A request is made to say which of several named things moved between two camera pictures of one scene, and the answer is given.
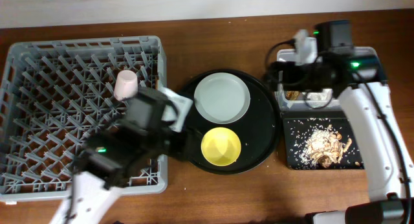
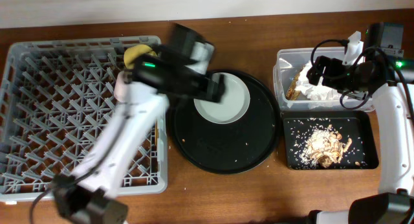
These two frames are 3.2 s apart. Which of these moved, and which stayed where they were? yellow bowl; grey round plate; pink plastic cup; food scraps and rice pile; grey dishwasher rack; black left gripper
Moved: black left gripper; yellow bowl
Stayed: food scraps and rice pile; pink plastic cup; grey dishwasher rack; grey round plate
